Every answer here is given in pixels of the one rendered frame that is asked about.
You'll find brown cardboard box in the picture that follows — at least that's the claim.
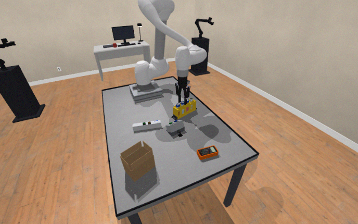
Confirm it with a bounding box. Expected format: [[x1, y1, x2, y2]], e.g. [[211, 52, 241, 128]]
[[120, 141, 156, 182]]

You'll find yellow rack with four tubes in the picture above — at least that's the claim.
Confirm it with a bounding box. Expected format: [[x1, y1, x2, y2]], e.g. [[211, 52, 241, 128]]
[[173, 99, 196, 119]]

